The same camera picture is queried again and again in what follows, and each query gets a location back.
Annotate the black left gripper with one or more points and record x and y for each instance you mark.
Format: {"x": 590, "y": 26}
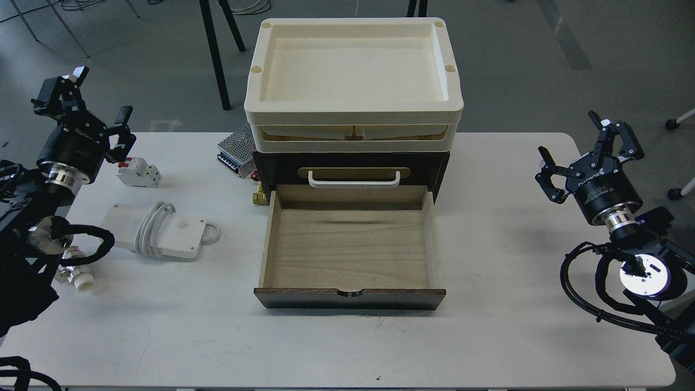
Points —
{"x": 80, "y": 139}

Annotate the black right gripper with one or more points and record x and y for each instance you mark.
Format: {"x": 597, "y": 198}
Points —
{"x": 604, "y": 183}

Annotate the white power adapter with cable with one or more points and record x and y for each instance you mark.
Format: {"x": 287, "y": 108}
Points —
{"x": 159, "y": 232}

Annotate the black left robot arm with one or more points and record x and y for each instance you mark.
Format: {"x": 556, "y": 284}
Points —
{"x": 35, "y": 241}

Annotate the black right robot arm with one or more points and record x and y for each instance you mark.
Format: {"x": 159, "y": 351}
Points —
{"x": 638, "y": 265}

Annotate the metal mesh power supply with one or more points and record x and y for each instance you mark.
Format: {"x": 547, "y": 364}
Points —
{"x": 236, "y": 151}

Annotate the black table leg left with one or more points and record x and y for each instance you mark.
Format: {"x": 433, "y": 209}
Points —
{"x": 213, "y": 46}

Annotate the black table leg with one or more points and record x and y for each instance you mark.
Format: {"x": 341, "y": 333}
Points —
{"x": 213, "y": 46}
{"x": 417, "y": 8}

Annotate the metal valve white fitting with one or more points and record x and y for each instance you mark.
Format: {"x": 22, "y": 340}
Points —
{"x": 80, "y": 277}

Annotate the cream plastic lower tray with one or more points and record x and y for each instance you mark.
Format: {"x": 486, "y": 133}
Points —
{"x": 422, "y": 138}

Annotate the cream plastic tray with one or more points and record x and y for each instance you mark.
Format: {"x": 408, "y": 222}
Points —
{"x": 422, "y": 138}
{"x": 353, "y": 71}

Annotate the brass fitting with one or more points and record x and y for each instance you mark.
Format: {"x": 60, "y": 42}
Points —
{"x": 259, "y": 198}

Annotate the cream plastic top tray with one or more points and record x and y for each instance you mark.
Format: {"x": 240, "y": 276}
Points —
{"x": 353, "y": 71}

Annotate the black table leg right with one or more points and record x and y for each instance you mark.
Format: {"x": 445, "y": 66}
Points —
{"x": 417, "y": 8}

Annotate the open wooden drawer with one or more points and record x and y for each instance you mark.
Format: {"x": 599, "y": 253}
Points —
{"x": 351, "y": 249}

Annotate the white circuit breaker red switch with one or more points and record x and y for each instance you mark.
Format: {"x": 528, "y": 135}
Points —
{"x": 136, "y": 172}

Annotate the grey chair frame legs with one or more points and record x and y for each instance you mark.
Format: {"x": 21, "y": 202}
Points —
{"x": 46, "y": 23}

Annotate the white drawer handle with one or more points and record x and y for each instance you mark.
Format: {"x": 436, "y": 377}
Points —
{"x": 353, "y": 184}

